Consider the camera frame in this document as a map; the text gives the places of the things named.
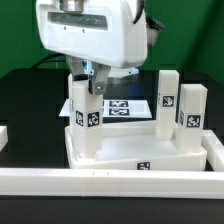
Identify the white U-shaped marker base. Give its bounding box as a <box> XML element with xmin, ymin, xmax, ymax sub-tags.
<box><xmin>58</xmin><ymin>98</ymin><xmax>155</xmax><ymax>120</ymax></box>

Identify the white desk top tray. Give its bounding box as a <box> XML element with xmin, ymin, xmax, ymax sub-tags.
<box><xmin>65</xmin><ymin>121</ymin><xmax>207</xmax><ymax>171</ymax></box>

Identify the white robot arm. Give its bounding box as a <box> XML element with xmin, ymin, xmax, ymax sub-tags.
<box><xmin>36</xmin><ymin>0</ymin><xmax>164</xmax><ymax>95</ymax></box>

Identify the white L-shaped obstacle fence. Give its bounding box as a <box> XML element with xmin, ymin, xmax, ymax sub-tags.
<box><xmin>0</xmin><ymin>129</ymin><xmax>224</xmax><ymax>200</ymax></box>

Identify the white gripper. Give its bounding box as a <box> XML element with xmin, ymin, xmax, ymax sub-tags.
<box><xmin>36</xmin><ymin>0</ymin><xmax>148</xmax><ymax>95</ymax></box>

